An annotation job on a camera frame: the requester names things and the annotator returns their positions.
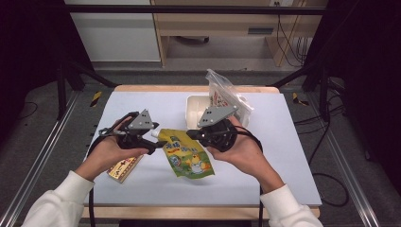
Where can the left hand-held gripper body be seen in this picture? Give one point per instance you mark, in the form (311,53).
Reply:
(140,121)

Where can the black curtain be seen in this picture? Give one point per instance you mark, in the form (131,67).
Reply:
(28,47)
(369,63)

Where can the black horizontal frame bar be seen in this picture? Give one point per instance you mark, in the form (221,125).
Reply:
(189,9)

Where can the cream plastic storage box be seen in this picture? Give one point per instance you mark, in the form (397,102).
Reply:
(195,110)

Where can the yellow black floor tape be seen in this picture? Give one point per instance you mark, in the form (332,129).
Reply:
(298,99)
(96,98)

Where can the white cabinet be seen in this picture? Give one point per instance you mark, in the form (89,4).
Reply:
(116,34)

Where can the person's left hand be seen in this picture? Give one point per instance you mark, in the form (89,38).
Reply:
(104,156)

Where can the aluminium floor rail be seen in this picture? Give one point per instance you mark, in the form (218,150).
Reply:
(343,157)
(41,154)

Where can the person's right hand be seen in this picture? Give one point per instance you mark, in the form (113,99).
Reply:
(249,157)

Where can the clear zip bag of spices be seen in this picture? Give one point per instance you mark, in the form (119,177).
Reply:
(227,91)

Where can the black metal stand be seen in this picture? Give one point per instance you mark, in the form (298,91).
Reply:
(67,82)
(320,82)

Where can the red yellow spice box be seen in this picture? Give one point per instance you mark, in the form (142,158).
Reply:
(123,169)

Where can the light wooden desk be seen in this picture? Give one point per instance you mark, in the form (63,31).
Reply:
(217,22)

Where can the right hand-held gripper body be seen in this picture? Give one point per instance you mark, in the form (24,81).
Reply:
(217,132)

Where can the yellow spout pouch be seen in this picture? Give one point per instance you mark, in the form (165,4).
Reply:
(186,157)

